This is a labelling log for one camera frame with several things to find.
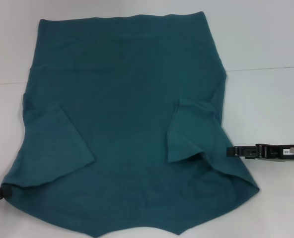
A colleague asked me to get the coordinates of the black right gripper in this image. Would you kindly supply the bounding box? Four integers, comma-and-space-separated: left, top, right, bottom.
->
226, 143, 294, 161

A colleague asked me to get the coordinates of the teal blue shirt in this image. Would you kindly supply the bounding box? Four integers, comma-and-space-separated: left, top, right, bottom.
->
0, 11, 261, 238

